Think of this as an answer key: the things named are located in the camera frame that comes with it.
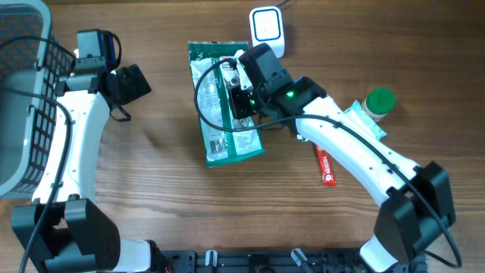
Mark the green glove package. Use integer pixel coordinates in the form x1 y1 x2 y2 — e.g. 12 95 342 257
188 41 264 167

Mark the teal wet wipes pack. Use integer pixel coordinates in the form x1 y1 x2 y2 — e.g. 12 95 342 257
344 100 387 140

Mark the red Nescafe coffee stick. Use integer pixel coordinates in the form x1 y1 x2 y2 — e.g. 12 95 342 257
314 145 336 187

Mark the green lidded small jar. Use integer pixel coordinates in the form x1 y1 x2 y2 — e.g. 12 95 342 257
361 87 396 122

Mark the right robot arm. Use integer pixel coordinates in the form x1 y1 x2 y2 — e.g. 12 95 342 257
230 43 456 272

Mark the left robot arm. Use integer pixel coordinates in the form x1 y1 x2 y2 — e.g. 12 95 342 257
11 29 172 272

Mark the white barcode scanner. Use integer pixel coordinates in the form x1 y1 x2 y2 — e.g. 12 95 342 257
249 6 285 58

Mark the grey plastic mesh basket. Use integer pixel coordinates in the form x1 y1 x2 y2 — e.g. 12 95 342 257
1 0 74 199

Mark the black right camera cable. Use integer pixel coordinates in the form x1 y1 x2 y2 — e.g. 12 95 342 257
192 57 463 270

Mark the black camera cable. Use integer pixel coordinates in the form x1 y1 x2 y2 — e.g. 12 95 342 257
0 34 77 273
192 57 463 270

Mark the black left camera cable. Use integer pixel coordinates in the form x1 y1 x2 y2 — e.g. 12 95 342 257
0 34 77 273

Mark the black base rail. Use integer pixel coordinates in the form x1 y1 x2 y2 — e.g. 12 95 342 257
148 248 373 273

